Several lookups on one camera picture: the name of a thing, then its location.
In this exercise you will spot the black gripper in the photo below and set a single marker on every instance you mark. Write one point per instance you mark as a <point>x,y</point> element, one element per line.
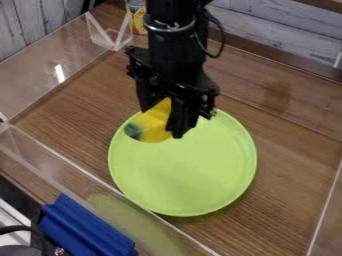
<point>169,72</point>

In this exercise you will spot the yellow toy banana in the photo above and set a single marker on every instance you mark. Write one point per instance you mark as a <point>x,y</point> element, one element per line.
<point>149,126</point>

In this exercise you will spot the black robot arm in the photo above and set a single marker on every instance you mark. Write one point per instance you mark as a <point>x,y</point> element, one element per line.
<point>177,10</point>

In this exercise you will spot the green round plate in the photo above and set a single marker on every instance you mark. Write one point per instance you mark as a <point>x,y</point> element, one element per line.
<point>191,176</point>

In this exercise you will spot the yellow labelled tin can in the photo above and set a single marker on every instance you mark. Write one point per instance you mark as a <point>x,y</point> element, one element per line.
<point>137,9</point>

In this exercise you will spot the blue plastic clamp block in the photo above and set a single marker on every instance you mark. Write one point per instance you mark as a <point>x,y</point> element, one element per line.
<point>81,232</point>

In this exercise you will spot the clear acrylic enclosure wall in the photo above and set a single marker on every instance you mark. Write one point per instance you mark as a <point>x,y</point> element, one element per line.
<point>66,95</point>

